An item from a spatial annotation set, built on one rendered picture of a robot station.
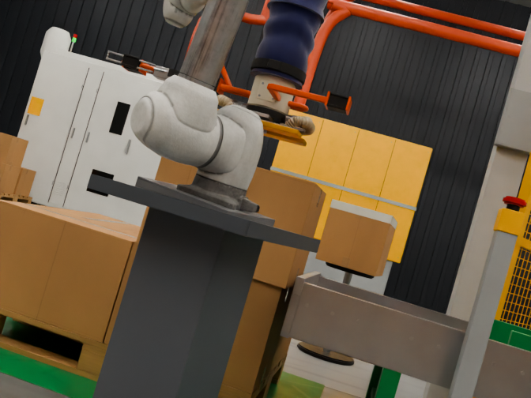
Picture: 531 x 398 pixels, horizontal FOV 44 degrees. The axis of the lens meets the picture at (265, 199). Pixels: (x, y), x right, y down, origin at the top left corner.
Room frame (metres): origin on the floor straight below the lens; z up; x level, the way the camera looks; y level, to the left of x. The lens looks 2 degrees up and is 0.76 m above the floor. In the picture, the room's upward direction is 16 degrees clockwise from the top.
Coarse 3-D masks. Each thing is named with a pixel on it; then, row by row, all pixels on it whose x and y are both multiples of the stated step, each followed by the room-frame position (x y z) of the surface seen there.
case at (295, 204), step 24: (168, 168) 2.52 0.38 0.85; (192, 168) 2.50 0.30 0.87; (264, 192) 2.45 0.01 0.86; (288, 192) 2.43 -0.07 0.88; (312, 192) 2.41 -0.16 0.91; (144, 216) 2.53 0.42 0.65; (288, 216) 2.42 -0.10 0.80; (312, 216) 2.57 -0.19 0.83; (264, 264) 2.43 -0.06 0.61; (288, 264) 2.41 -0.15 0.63
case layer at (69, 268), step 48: (0, 240) 2.63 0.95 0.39; (48, 240) 2.59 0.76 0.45; (96, 240) 2.56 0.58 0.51; (0, 288) 2.62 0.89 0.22; (48, 288) 2.58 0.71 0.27; (96, 288) 2.55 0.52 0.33; (288, 288) 2.63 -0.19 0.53; (96, 336) 2.54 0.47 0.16; (240, 336) 2.45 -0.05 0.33; (240, 384) 2.44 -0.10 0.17
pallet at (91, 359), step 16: (0, 320) 2.67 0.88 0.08; (16, 320) 3.06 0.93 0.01; (32, 320) 2.59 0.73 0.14; (0, 336) 2.67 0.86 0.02; (64, 336) 3.01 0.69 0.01; (80, 336) 2.55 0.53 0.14; (16, 352) 2.59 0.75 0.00; (32, 352) 2.59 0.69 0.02; (48, 352) 2.65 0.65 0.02; (96, 352) 2.53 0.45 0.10; (64, 368) 2.55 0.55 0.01; (80, 368) 2.54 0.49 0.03; (96, 368) 2.53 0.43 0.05
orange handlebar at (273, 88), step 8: (144, 64) 2.74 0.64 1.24; (224, 88) 2.67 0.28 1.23; (232, 88) 2.66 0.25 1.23; (240, 88) 2.66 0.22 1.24; (272, 88) 2.39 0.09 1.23; (280, 88) 2.38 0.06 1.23; (288, 88) 2.38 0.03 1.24; (248, 96) 2.70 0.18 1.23; (280, 96) 2.57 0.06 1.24; (304, 96) 2.37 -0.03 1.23; (312, 96) 2.36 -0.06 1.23; (320, 96) 2.36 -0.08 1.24; (288, 104) 2.62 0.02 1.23; (296, 104) 2.62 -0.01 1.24
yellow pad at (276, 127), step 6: (264, 120) 2.53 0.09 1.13; (276, 120) 2.55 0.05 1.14; (264, 126) 2.53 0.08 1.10; (270, 126) 2.51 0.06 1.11; (276, 126) 2.51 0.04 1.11; (282, 126) 2.50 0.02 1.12; (288, 126) 2.52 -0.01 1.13; (276, 132) 2.59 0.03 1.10; (282, 132) 2.54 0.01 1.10; (288, 132) 2.50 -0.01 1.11; (294, 132) 2.49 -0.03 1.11
